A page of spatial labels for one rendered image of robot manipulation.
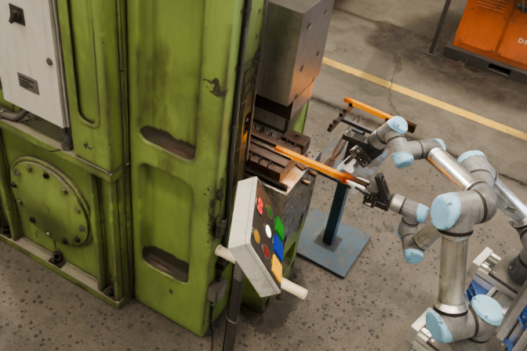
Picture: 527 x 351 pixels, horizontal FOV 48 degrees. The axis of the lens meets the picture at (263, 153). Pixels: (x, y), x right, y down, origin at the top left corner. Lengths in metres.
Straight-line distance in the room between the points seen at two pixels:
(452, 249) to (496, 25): 3.95
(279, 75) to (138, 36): 0.54
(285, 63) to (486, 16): 3.77
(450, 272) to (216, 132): 0.96
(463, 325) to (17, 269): 2.35
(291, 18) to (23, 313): 2.07
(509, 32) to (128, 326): 4.16
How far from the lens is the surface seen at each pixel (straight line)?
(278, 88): 2.30
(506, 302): 2.78
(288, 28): 2.17
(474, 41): 5.93
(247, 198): 2.16
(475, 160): 2.45
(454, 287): 2.15
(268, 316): 3.29
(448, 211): 2.01
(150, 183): 2.70
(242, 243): 2.01
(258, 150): 2.69
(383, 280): 3.61
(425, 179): 4.38
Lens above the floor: 2.68
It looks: 39 degrees down
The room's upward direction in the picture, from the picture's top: 9 degrees clockwise
